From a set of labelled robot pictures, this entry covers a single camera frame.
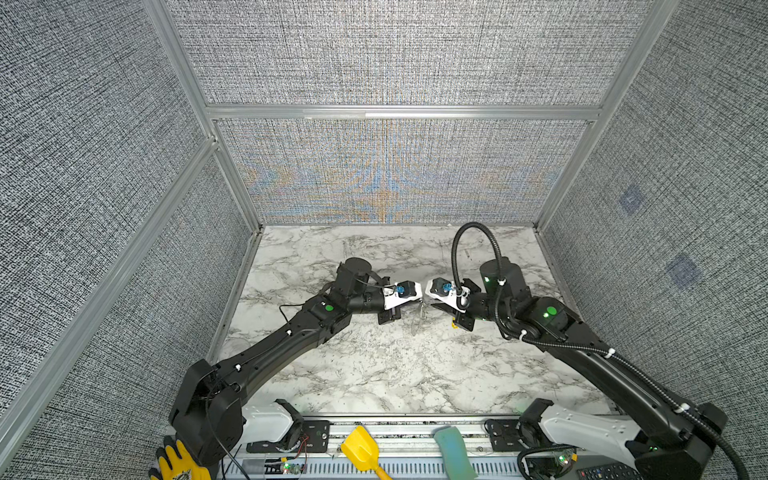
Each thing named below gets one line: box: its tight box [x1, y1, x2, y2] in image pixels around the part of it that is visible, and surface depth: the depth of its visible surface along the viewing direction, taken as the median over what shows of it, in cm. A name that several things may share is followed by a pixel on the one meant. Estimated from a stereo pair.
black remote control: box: [576, 462, 644, 480], surface depth 70 cm
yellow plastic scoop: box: [341, 426, 392, 480], surface depth 73 cm
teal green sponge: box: [434, 426, 478, 480], surface depth 72 cm
